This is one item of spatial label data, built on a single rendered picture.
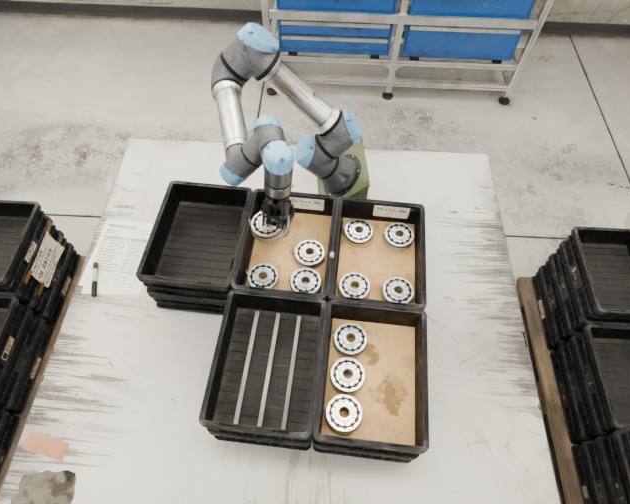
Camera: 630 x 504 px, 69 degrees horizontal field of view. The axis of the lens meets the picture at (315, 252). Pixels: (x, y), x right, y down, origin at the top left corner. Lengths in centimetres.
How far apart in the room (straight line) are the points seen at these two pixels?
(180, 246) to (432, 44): 222
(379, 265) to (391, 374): 38
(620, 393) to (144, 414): 177
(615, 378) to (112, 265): 201
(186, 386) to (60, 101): 266
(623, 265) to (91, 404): 214
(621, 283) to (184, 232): 179
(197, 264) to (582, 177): 253
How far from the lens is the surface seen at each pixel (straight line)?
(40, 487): 166
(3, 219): 249
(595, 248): 236
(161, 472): 154
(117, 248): 188
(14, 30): 469
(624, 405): 221
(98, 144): 337
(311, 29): 318
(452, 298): 172
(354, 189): 176
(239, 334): 146
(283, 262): 156
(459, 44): 331
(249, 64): 152
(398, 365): 143
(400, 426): 139
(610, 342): 229
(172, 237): 168
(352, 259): 157
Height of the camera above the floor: 217
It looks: 58 degrees down
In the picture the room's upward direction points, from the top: 1 degrees clockwise
